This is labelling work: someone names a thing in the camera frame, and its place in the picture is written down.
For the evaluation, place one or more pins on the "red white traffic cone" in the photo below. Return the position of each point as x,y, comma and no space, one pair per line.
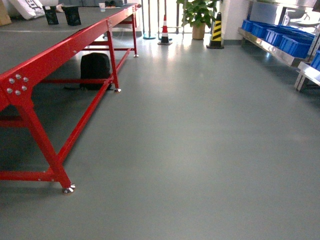
164,40

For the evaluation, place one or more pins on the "black backpack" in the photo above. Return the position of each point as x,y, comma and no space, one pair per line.
93,66

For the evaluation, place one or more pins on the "yellow black traffic cone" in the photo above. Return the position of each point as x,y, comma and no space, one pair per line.
216,35

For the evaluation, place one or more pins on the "potted green plant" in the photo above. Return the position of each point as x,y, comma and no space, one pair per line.
198,14

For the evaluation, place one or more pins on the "white paper cup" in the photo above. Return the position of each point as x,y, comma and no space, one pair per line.
102,6

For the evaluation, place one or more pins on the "black crate right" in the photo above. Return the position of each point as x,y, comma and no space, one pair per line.
72,15

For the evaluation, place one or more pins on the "black crate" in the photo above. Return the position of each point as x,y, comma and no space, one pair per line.
50,14
72,15

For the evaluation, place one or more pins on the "black crate left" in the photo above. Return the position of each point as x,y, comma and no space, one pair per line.
50,14

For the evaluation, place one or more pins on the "stainless steel flow rack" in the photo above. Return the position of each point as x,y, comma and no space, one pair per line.
288,30

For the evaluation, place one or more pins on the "white printed bag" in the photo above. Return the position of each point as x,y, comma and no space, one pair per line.
28,9

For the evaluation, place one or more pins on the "red steel table frame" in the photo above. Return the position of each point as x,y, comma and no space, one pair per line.
30,51

